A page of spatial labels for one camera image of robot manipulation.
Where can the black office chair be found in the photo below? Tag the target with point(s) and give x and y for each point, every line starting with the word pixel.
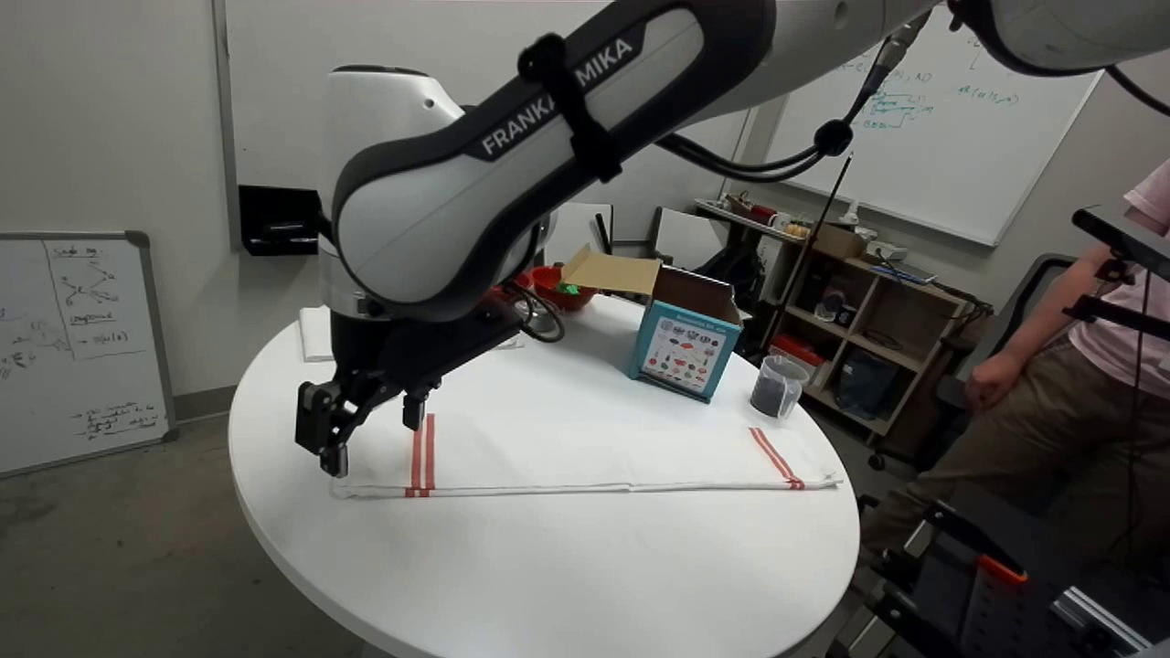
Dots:
pixel 950 399

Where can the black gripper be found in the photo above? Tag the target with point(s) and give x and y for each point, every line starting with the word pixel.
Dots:
pixel 383 360

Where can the white round table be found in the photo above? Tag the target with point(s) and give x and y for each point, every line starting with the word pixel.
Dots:
pixel 612 575

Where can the wooden shelf unit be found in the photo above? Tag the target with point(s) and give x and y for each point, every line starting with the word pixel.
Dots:
pixel 882 333

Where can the clear measuring cup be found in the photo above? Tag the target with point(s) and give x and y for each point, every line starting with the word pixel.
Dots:
pixel 781 385

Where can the metal strainer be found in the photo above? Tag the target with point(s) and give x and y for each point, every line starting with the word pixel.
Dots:
pixel 534 320

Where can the small whiteboard on floor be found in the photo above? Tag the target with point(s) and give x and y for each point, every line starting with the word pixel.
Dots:
pixel 81 360

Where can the person in pink shirt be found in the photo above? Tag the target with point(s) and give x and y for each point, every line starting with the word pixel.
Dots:
pixel 1066 394

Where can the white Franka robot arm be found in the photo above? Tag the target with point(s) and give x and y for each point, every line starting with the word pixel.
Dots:
pixel 436 207

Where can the black case on wall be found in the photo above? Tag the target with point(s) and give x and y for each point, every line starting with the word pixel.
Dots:
pixel 281 220

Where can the large wall whiteboard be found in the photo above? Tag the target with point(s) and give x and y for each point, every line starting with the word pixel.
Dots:
pixel 952 138

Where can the blue cardboard toy box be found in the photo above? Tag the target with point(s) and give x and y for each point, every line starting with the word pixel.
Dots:
pixel 689 321

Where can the white towel red stripes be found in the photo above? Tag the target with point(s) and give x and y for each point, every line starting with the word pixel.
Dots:
pixel 460 453

